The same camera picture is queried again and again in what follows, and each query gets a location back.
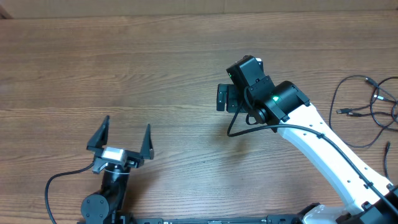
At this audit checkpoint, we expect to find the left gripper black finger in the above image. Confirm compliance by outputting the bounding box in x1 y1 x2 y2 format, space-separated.
140 124 154 160
86 115 110 152

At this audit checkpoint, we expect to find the black USB cable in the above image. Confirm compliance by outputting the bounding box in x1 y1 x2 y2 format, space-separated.
328 74 398 149

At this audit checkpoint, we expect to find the black cable silver plug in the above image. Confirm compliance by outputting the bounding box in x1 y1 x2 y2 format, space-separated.
370 94 397 180

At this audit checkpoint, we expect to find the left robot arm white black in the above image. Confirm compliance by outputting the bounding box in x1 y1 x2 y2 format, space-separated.
81 116 154 224

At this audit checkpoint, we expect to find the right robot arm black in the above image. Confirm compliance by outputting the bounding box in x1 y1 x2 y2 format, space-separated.
216 55 397 223

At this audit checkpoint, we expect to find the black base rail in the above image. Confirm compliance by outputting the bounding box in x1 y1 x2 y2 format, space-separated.
118 203 340 224

